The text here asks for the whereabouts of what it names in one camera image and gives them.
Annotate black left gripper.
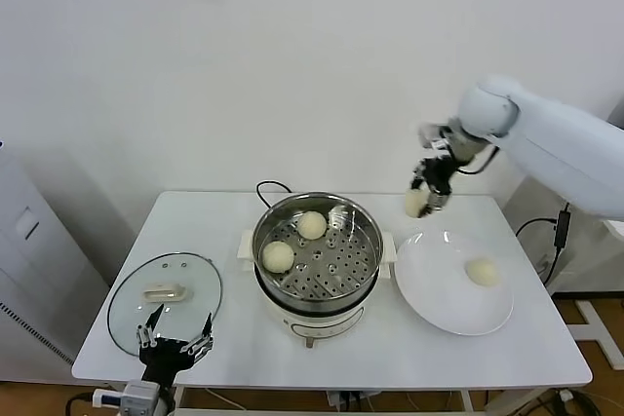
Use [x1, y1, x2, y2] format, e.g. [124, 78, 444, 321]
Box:
[136, 302, 215, 381]

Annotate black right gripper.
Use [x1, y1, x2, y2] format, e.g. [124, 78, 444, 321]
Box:
[409, 156, 459, 217]

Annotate white steamed baozi bun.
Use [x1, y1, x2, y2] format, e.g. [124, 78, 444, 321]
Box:
[404, 189, 431, 217]
[463, 258, 502, 286]
[295, 210, 328, 241]
[261, 242, 295, 274]

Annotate glass pot lid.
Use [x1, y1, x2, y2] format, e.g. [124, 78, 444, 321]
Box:
[106, 252, 224, 359]

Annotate perforated steel steamer basket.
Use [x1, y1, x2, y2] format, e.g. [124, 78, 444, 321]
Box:
[252, 194, 384, 313]

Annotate white round plate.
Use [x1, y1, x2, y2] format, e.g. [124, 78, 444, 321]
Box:
[394, 230, 516, 337]

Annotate cream electric cooker base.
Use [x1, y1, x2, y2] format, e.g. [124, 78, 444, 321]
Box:
[237, 230, 397, 350]

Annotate grey white cabinet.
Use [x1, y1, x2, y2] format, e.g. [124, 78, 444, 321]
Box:
[0, 140, 111, 386]

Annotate white side desk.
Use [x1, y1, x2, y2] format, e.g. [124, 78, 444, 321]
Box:
[504, 174, 624, 296]

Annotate power strip under table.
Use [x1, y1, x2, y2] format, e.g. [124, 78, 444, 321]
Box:
[326, 389, 384, 410]

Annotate white floor stand base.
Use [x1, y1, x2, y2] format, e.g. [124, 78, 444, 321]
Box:
[567, 298, 624, 371]

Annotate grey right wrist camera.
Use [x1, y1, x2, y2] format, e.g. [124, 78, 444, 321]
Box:
[417, 122, 452, 149]

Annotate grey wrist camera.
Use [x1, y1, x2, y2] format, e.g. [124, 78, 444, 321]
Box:
[417, 122, 452, 149]
[92, 381, 162, 412]

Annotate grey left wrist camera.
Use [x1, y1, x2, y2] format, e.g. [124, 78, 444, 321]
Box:
[92, 381, 162, 412]

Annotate black adapter power cable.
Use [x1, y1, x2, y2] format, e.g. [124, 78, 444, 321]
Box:
[515, 201, 571, 290]

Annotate black cooker power cord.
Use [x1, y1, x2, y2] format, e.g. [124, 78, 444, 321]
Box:
[255, 180, 296, 212]

